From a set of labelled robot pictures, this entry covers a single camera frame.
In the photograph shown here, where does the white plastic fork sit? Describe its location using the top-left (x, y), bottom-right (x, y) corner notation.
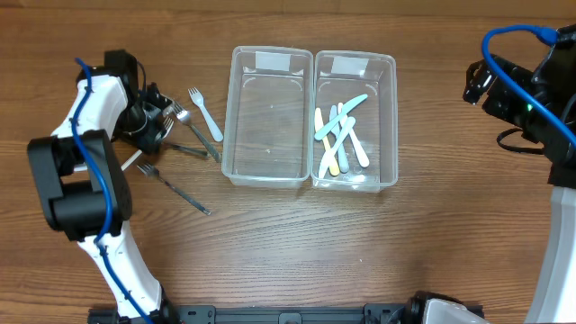
top-left (121, 150), bottom-right (142, 171)

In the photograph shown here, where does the white plastic knife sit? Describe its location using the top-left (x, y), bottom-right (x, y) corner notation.
top-left (337, 103), bottom-right (370, 168)

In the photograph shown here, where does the teal plastic knife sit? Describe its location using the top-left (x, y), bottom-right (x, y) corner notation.
top-left (314, 94), bottom-right (368, 140)

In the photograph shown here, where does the pale grey-blue plastic knife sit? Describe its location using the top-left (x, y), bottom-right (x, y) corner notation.
top-left (329, 105), bottom-right (349, 174)

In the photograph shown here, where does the yellow plastic knife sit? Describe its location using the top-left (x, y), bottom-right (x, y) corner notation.
top-left (314, 107), bottom-right (340, 176)

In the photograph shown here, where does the light blue plastic knife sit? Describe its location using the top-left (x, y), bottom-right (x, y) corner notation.
top-left (319, 117), bottom-right (356, 179)

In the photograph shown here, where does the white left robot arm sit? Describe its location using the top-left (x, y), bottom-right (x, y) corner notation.
top-left (27, 49), bottom-right (180, 323)

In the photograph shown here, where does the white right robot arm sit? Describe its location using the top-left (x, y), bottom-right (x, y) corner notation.
top-left (463, 24), bottom-right (575, 323)

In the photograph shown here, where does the steel fork near container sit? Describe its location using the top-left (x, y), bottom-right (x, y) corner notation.
top-left (172, 100), bottom-right (221, 163)

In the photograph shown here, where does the clear left plastic container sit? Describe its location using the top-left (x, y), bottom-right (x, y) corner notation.
top-left (221, 46), bottom-right (313, 189)

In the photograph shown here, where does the clear plastic container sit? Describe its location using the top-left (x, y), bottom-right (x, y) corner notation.
top-left (221, 46), bottom-right (313, 189)
top-left (309, 50), bottom-right (399, 193)

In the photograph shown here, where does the clear right plastic container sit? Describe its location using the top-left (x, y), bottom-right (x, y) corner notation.
top-left (309, 50), bottom-right (399, 193)

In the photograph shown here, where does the steel fork under white fork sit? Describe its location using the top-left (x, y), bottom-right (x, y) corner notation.
top-left (162, 117), bottom-right (208, 158)

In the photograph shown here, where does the steel fork lower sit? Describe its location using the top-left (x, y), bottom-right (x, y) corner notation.
top-left (137, 162), bottom-right (211, 215)

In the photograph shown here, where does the pale blue plastic fork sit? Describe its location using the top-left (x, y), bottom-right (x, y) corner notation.
top-left (188, 87), bottom-right (224, 142)

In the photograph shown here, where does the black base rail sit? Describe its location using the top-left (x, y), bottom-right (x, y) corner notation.
top-left (87, 291), bottom-right (485, 324)

